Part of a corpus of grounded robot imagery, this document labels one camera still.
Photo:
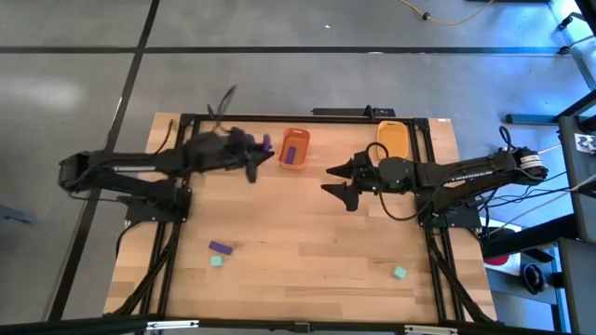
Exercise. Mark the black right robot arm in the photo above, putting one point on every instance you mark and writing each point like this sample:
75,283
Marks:
465,170

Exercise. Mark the black and white tag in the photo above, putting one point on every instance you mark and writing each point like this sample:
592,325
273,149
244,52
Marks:
586,142

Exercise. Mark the black headphones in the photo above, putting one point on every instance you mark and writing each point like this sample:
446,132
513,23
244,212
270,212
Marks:
533,278

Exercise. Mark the purple long block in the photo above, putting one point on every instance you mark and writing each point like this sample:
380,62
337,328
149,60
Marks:
266,143
291,155
220,248

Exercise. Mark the grey metal floor bar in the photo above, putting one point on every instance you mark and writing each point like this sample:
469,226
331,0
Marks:
531,119

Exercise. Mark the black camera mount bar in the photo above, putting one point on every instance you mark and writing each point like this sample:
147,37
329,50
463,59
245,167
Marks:
344,111

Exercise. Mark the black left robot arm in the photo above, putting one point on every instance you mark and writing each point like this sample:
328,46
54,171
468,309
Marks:
139,163

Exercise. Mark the black diagonal bar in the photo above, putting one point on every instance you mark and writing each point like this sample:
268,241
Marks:
526,237

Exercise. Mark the yellow plastic bin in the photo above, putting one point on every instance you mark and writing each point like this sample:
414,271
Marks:
395,139

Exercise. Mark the orange plastic bin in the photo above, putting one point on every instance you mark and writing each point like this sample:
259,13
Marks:
300,138

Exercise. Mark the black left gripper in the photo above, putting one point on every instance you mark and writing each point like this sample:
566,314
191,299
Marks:
239,149

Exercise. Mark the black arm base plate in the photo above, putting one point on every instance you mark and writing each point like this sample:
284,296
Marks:
139,215
458,222

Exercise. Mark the red round object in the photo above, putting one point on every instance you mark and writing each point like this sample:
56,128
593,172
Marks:
496,259

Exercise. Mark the black aluminium table frame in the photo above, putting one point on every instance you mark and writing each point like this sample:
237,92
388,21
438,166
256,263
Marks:
298,118

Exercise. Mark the grey metal furniture leg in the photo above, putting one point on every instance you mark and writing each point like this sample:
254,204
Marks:
582,51

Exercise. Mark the silver metal bracket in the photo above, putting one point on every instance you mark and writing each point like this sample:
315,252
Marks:
172,324
430,330

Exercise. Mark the black rig beam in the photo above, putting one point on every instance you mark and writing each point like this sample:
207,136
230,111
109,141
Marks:
70,325

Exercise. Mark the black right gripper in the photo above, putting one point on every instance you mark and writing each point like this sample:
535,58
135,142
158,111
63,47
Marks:
370,174

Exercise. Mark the teal cube block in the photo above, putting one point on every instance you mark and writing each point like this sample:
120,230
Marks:
400,272
216,261

